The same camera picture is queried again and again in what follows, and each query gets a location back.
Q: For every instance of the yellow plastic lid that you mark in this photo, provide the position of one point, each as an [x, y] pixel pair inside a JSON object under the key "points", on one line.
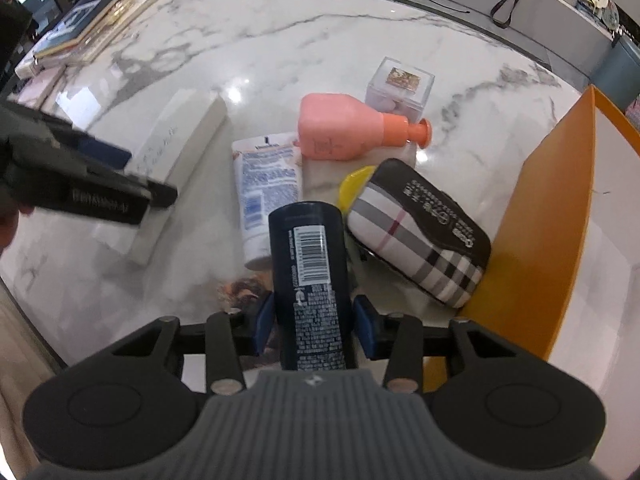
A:
{"points": [[352, 185]]}

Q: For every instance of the plaid pouch with black base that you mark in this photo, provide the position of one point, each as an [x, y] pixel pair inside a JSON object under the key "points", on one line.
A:
{"points": [[400, 230]]}

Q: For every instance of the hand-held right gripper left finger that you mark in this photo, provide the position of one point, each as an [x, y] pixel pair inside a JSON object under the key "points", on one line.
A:
{"points": [[264, 327]]}

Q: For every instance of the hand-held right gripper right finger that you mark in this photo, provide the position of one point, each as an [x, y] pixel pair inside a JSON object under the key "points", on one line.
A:
{"points": [[364, 330]]}

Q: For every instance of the dark cabinet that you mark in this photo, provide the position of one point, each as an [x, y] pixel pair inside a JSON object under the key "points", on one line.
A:
{"points": [[12, 40]]}

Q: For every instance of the pink pump bottle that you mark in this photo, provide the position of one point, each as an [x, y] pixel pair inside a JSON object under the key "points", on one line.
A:
{"points": [[335, 127]]}

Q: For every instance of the tan book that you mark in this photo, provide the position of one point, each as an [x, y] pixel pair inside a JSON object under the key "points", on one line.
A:
{"points": [[120, 12]]}

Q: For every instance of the white low counter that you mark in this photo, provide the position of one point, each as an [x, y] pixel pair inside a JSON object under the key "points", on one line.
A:
{"points": [[547, 7]]}

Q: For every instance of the grey trash bin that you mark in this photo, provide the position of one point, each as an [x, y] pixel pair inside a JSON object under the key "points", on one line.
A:
{"points": [[617, 72]]}

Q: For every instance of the orange cardboard box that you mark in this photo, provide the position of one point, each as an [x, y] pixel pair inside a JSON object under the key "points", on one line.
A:
{"points": [[540, 220]]}

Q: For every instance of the dark blue bottle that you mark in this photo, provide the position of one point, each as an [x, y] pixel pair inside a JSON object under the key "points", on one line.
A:
{"points": [[312, 280]]}

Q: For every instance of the person's left hand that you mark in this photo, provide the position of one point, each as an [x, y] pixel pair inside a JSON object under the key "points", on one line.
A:
{"points": [[7, 230]]}

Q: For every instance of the grey packet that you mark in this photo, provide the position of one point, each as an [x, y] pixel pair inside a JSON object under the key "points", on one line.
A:
{"points": [[400, 92]]}

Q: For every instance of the pale pink flat box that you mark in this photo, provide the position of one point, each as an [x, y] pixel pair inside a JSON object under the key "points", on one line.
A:
{"points": [[42, 82]]}

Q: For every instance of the dark cover book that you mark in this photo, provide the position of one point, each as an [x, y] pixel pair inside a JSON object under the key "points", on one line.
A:
{"points": [[80, 17]]}

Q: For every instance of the brown printed card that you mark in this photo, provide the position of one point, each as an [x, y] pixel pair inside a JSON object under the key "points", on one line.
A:
{"points": [[245, 292]]}

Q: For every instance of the long white box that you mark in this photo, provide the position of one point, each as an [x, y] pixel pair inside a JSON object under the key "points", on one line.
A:
{"points": [[192, 125]]}

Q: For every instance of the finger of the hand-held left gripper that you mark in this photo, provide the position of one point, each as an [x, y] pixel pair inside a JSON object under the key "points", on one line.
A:
{"points": [[100, 197], [102, 152]]}

